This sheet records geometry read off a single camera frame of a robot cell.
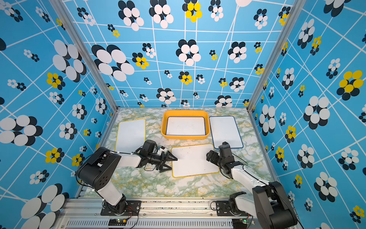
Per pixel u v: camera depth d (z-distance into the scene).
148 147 0.75
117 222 0.72
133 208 0.73
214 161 0.79
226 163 0.68
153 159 0.79
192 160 0.91
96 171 0.47
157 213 0.73
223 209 0.72
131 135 1.02
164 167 0.87
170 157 0.82
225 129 1.06
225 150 0.70
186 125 1.08
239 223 0.70
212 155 0.81
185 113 1.15
